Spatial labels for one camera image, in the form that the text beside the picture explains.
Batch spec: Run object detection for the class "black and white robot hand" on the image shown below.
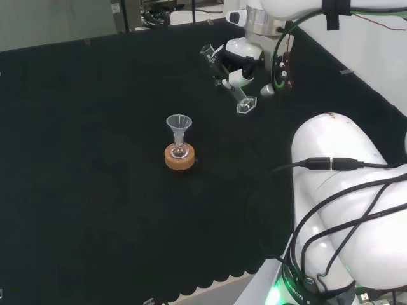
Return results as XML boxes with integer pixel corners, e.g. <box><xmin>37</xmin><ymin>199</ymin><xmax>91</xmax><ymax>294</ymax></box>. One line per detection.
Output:
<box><xmin>216</xmin><ymin>37</ymin><xmax>266</xmax><ymax>91</ymax></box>

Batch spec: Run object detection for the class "clear glass graduated cylinder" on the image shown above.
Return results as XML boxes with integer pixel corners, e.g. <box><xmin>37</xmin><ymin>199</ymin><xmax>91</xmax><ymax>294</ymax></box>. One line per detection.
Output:
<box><xmin>199</xmin><ymin>44</ymin><xmax>258</xmax><ymax>114</ymax></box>

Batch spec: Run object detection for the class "clear plastic funnel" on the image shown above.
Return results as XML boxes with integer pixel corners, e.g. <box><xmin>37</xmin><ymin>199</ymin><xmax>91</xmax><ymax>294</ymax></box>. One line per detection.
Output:
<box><xmin>165</xmin><ymin>114</ymin><xmax>193</xmax><ymax>142</ymax></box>

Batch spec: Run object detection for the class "grey cabinet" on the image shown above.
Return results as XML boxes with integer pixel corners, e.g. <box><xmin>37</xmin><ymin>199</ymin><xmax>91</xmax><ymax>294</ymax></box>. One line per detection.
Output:
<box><xmin>109</xmin><ymin>0</ymin><xmax>143</xmax><ymax>34</ymax></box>

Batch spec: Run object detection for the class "small round-bottom glass flask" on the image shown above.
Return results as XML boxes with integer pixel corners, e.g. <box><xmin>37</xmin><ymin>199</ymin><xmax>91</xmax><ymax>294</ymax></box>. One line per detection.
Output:
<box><xmin>170</xmin><ymin>135</ymin><xmax>189</xmax><ymax>159</ymax></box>

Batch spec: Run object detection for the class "pale board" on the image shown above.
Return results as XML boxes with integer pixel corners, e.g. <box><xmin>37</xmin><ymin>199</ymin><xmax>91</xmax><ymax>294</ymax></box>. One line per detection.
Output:
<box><xmin>294</xmin><ymin>11</ymin><xmax>407</xmax><ymax>107</ymax></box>

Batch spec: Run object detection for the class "black bench cloth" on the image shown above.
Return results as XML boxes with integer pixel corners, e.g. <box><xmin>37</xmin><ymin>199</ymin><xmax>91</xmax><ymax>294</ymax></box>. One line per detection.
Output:
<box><xmin>0</xmin><ymin>17</ymin><xmax>407</xmax><ymax>302</ymax></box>

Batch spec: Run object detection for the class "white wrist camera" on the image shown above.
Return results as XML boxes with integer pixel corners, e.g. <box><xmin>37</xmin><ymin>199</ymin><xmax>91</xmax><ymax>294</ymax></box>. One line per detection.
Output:
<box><xmin>226</xmin><ymin>9</ymin><xmax>248</xmax><ymax>27</ymax></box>

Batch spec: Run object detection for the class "bundle of black cables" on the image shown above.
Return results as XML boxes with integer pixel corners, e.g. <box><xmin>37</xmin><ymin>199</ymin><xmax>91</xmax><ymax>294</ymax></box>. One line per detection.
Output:
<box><xmin>141</xmin><ymin>8</ymin><xmax>172</xmax><ymax>27</ymax></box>

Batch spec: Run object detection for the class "black strap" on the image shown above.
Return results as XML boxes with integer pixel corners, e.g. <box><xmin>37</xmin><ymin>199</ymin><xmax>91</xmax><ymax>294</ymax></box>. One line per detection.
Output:
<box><xmin>321</xmin><ymin>0</ymin><xmax>352</xmax><ymax>31</ymax></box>

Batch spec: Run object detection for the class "brown cork ring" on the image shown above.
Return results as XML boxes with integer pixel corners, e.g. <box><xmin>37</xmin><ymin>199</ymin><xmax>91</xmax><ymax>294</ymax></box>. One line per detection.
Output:
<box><xmin>164</xmin><ymin>142</ymin><xmax>195</xmax><ymax>172</ymax></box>

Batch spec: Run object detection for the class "black cable with plug connector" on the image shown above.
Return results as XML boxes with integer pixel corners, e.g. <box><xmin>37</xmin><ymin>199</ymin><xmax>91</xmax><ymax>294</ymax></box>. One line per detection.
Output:
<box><xmin>270</xmin><ymin>156</ymin><xmax>407</xmax><ymax>174</ymax></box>

